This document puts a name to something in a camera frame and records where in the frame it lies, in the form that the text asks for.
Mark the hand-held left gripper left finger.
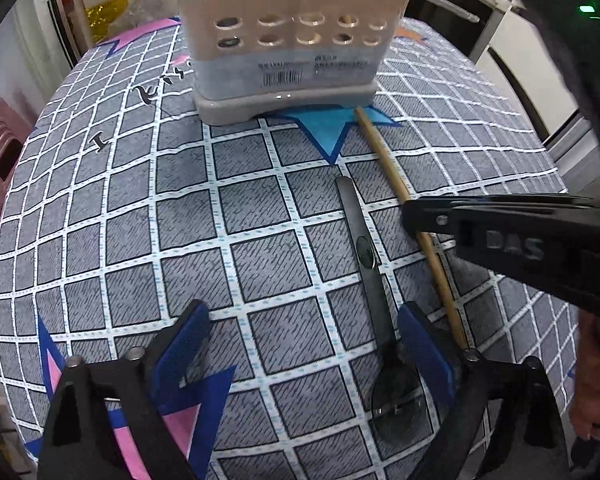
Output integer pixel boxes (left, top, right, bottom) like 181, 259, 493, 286
37, 299, 212, 480

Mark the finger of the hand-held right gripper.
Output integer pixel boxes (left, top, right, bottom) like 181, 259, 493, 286
401, 199, 462, 242
430, 193, 600, 212

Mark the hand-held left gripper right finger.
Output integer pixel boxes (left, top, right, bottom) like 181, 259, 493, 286
397, 301, 571, 480

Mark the plain wooden chopstick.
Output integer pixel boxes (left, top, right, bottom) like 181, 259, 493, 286
354, 106, 470, 352

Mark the black spoon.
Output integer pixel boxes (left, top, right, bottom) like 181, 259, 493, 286
335, 176, 433, 445

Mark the beige plastic utensil holder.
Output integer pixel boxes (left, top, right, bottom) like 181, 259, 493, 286
172, 0, 421, 126

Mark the person's right hand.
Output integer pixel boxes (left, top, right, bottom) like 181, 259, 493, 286
569, 307, 600, 443

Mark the pink star patch blue edge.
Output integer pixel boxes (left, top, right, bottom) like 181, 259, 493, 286
22, 312, 238, 480

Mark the grey checked tablecloth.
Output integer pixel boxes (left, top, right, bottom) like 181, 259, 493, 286
0, 15, 581, 480

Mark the orange star patch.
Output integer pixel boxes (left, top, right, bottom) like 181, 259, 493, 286
392, 25, 428, 47

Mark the black oven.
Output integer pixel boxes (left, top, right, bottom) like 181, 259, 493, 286
405, 0, 496, 61

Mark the pink plastic stool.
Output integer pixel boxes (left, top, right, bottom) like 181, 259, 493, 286
0, 97, 38, 236

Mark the gold foil bag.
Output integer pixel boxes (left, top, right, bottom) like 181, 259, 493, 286
82, 2, 131, 43

